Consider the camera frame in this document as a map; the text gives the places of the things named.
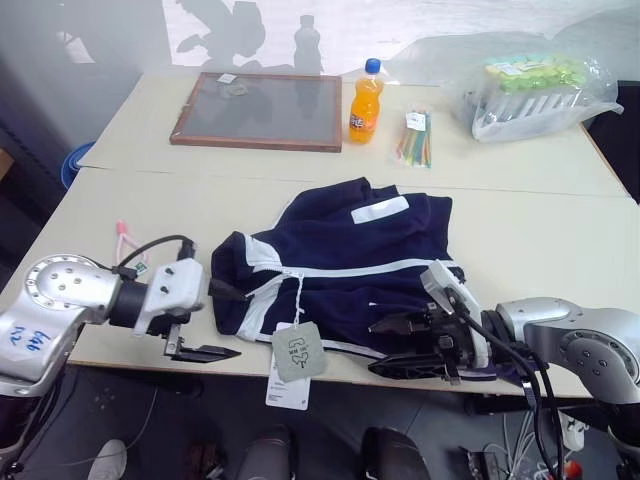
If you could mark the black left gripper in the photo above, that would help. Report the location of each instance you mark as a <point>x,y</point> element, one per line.
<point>172,325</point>

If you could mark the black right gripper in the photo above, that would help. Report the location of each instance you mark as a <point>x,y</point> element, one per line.
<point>447,340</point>

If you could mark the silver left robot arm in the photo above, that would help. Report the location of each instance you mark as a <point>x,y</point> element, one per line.
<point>50,300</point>

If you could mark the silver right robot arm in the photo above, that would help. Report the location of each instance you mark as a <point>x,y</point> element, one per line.
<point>575,330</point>

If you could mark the navy blue white-striped jacket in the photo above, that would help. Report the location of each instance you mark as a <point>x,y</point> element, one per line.
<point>350,250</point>

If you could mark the grey cardboard hang tag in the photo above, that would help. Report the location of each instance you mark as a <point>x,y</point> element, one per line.
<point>299,352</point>

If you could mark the white paper price tag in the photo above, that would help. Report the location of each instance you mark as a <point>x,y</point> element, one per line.
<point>287,394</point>

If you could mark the black rounded shape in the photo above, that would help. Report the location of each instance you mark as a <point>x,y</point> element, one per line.
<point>392,455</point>

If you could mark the light grey rounded shape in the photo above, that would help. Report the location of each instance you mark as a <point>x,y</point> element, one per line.
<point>107,462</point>

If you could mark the white power strip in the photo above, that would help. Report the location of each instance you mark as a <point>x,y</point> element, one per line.
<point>574,430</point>

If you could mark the pack of coloured sticks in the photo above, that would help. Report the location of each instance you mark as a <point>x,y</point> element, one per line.
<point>414,142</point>

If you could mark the blue plastic bucket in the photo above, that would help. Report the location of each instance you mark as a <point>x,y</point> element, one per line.
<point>72,165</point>

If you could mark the wooden framed chalkboard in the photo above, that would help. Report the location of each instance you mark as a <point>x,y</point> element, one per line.
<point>260,112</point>

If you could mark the orange soda bottle blue cap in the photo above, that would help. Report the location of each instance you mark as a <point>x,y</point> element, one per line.
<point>365,110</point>

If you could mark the small white paper label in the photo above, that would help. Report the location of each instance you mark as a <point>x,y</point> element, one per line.
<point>226,78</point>

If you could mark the test tube rack green caps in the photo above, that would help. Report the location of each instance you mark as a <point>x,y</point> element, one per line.
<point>530,85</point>

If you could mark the clear plastic bag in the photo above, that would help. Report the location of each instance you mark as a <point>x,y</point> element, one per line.
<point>590,100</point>

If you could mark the translucent plastic sheet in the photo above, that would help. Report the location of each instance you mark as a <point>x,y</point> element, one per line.
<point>500,45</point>

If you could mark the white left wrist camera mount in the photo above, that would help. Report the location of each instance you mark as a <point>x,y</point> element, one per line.
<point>175,287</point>

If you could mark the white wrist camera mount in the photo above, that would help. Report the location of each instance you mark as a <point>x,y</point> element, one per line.
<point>175,287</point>
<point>450,290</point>

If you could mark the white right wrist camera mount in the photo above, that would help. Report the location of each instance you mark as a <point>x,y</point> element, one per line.
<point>450,290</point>

